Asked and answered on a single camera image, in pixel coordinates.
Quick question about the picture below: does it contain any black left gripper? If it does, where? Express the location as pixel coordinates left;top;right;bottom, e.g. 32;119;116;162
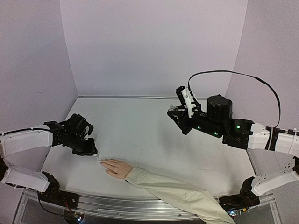
68;133;98;156

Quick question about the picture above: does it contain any clear glitter nail polish bottle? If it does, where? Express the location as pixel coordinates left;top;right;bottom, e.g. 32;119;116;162
168;105;179;112

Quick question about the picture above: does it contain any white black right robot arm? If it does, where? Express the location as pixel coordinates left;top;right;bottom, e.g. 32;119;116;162
167;93;299;211

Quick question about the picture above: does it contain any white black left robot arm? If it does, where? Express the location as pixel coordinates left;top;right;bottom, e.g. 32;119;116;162
0;114;98;209

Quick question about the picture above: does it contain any mannequin hand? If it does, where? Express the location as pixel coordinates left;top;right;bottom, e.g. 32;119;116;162
100;159;134;180

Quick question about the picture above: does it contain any beige sleeve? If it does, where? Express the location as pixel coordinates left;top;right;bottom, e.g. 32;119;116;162
125;168;234;224

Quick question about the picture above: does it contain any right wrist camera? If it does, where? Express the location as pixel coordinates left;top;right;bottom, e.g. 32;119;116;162
176;86;201;118

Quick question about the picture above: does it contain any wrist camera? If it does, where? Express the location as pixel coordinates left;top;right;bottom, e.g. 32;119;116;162
82;123;94;140
176;86;201;118

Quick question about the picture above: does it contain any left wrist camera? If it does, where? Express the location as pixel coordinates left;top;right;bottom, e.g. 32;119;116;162
82;123;94;140

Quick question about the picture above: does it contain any aluminium base frame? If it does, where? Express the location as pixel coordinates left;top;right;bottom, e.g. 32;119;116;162
14;94;281;224

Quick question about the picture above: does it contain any black right camera cable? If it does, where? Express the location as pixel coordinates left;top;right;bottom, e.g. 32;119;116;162
188;70;281;128

